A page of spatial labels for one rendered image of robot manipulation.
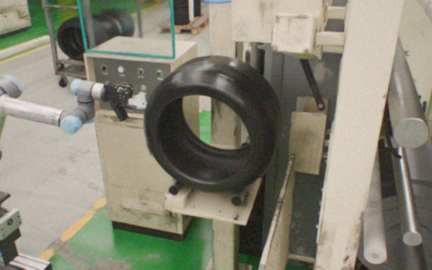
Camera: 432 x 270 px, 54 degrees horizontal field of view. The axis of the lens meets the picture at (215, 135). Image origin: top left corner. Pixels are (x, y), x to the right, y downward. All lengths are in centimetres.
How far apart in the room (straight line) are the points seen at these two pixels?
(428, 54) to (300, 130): 304
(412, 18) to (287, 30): 365
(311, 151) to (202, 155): 50
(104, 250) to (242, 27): 210
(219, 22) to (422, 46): 317
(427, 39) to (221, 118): 309
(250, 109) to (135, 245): 167
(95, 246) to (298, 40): 228
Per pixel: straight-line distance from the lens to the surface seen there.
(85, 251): 303
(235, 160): 199
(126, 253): 295
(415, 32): 474
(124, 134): 264
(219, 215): 187
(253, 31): 122
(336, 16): 127
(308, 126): 189
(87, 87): 193
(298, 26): 110
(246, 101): 157
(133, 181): 280
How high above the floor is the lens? 195
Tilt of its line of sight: 27 degrees down
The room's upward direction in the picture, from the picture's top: straight up
